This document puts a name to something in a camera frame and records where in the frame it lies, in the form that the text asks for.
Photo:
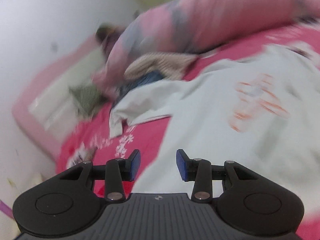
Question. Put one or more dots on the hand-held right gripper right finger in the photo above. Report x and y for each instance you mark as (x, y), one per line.
(182, 166)

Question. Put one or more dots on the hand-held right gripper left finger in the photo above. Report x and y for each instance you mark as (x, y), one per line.
(135, 166)

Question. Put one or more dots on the white sweatshirt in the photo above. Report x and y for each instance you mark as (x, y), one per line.
(212, 135)

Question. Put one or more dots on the pink floral blanket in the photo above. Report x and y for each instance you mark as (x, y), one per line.
(150, 132)

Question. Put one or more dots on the beige crumpled garment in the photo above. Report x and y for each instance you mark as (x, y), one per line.
(87, 100)

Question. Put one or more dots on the blue jeans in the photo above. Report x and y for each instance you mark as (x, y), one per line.
(147, 78)

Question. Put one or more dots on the pink and cream headboard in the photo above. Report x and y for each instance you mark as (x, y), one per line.
(32, 120)

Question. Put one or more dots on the pink and grey duvet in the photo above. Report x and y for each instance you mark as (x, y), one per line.
(225, 12)

